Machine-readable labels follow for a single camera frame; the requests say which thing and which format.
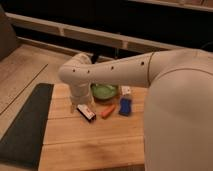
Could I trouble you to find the green bowl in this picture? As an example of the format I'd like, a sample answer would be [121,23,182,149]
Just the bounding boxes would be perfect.
[91,84,118,100]

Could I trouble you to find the orange carrot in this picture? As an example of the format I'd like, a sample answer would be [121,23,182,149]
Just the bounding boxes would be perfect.
[101,104,116,118]

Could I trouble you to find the black red white box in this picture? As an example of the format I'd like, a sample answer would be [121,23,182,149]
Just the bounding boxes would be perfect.
[77,104,96,122]

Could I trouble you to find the white bottle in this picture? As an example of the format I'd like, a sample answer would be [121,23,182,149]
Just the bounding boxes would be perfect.
[121,86,131,95]

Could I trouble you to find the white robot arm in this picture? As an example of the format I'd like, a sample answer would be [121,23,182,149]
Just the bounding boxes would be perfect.
[59,49,213,171]

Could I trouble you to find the black floor mat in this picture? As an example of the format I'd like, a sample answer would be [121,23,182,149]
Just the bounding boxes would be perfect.
[0,83,53,169]

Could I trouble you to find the wooden table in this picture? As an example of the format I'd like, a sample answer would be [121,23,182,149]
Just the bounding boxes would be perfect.
[38,84,147,171]

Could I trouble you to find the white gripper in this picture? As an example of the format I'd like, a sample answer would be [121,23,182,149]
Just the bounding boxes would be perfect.
[69,83,94,113]

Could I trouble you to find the black stand leg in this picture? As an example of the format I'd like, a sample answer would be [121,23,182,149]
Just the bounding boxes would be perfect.
[91,54,99,64]

